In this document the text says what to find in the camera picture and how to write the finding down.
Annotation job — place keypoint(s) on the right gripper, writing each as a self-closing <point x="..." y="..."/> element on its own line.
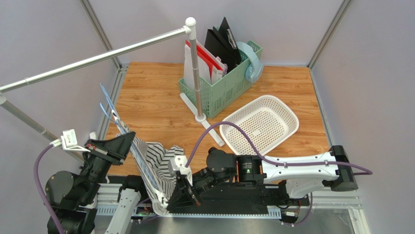
<point x="187" y="189"/>

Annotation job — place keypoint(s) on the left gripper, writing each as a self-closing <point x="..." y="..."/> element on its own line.
<point x="114" y="149"/>

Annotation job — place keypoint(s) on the black white striped tank top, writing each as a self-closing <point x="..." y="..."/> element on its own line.
<point x="152" y="160"/>

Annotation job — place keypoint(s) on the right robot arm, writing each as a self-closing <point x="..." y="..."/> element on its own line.
<point x="249" y="185"/>

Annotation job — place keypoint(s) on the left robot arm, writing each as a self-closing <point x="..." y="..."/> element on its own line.
<point x="69" y="196"/>

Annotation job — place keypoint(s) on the green plastic file basket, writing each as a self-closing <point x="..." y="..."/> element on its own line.
<point x="216" y="97"/>

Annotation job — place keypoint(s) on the white perforated plastic basket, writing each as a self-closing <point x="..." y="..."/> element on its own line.
<point x="267" y="121"/>

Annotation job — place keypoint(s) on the white document folder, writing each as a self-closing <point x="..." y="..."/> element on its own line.
<point x="188" y="71"/>

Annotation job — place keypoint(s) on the red folder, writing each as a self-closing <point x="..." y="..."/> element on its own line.
<point x="207" y="61"/>

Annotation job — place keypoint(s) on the black folder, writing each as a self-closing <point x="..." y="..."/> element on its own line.
<point x="213" y="45"/>

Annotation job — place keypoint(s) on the silver clothes rack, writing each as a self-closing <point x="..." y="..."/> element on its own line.
<point x="188" y="29"/>

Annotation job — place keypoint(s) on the black clipboard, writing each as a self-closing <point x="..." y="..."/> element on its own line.
<point x="225" y="36"/>

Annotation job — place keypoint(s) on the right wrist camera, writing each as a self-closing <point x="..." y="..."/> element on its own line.
<point x="178" y="164"/>

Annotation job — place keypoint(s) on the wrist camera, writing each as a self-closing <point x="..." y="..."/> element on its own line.
<point x="178" y="164"/>
<point x="68" y="142"/>

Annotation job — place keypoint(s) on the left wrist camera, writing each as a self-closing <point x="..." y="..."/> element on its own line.
<point x="68" y="142"/>

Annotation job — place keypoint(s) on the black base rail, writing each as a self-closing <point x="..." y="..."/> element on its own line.
<point x="222" y="201"/>

